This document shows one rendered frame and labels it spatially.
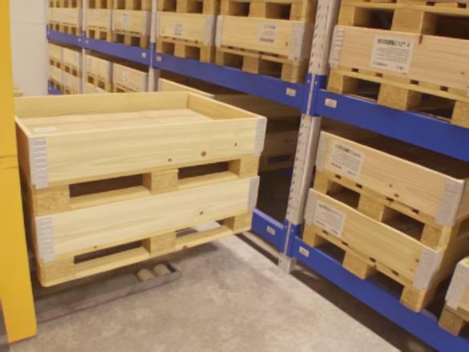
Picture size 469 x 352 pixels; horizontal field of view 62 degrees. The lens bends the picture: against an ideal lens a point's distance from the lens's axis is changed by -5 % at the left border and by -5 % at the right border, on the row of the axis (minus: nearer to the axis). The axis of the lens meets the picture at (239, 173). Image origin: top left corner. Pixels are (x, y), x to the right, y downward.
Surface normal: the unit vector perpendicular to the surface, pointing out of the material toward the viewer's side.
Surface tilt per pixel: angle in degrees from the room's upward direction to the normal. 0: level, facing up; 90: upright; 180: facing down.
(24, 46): 90
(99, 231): 90
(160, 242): 90
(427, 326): 90
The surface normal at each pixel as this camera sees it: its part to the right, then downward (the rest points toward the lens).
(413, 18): -0.79, 0.13
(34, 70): 0.62, 0.33
